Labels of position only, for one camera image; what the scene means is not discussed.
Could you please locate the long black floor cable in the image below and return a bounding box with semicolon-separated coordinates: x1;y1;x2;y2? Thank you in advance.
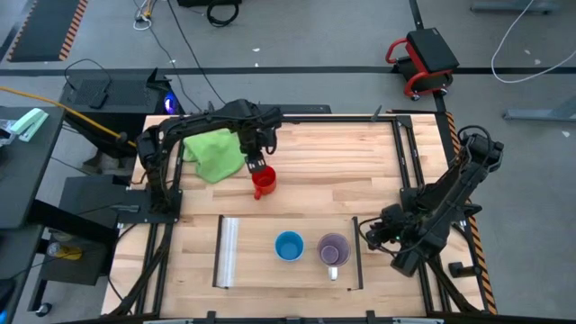
166;0;229;107

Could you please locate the white cable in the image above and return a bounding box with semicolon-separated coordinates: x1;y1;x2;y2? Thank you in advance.
490;0;576;85

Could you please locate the black aluminium table frame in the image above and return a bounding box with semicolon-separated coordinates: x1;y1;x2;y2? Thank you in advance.
114;112;496;319

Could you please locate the green cloth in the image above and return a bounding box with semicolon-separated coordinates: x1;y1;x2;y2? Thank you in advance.
182;128;248;185

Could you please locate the blue cup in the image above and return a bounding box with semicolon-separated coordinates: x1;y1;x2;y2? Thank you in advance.
274;230;305;263

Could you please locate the black desk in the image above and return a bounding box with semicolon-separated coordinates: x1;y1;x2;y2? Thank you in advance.
0;105;67;230

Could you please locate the black cart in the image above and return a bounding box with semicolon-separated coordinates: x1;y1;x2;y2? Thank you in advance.
0;174;139;316

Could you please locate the mint green stapler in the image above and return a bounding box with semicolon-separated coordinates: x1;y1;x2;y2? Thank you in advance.
9;107;50;143

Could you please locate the black coiled cable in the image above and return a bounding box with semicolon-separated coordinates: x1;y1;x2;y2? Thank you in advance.
205;0;242;28

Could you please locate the red and black rolling stool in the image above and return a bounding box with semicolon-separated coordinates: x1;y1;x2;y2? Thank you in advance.
385;27;460;101

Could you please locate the black mat with hazard stripes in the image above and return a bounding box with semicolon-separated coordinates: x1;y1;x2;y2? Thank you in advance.
6;0;89;63

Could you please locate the orange black hazard tape strip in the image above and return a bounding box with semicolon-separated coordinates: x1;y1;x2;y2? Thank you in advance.
445;112;499;315

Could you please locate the purple mug with white handle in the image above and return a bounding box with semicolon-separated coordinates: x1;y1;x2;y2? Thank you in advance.
316;232;352;282

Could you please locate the black computer tower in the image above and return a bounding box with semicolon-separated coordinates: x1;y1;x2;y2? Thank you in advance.
60;67;182;132

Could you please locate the grey stand base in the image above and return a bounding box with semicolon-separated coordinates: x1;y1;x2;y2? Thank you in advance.
502;96;576;123

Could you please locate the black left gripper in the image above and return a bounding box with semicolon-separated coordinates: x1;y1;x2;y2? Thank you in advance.
240;128;276;176

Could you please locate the yellow cable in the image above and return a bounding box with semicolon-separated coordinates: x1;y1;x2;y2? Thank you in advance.
0;85;139;149

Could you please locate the black power strip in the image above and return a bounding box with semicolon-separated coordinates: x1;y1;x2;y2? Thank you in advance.
256;103;332;115

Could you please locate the red mug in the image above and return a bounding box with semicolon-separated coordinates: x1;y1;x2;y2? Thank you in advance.
250;165;278;201

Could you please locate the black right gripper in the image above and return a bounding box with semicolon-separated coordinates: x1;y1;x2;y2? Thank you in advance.
365;204;409;248

